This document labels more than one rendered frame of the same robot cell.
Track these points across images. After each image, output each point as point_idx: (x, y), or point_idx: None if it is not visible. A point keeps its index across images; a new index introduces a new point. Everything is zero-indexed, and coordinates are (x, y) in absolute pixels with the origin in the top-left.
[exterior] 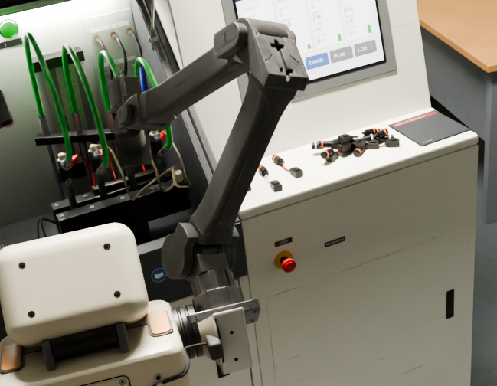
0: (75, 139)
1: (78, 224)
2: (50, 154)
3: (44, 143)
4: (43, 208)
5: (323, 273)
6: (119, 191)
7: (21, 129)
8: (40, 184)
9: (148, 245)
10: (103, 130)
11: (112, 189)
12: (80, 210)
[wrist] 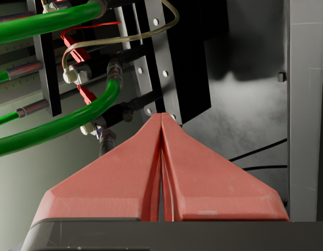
0: (52, 71)
1: (189, 95)
2: (72, 94)
3: (58, 106)
4: (128, 80)
5: None
6: (139, 20)
7: (40, 118)
8: (104, 86)
9: (302, 7)
10: (35, 130)
11: (134, 28)
12: (167, 90)
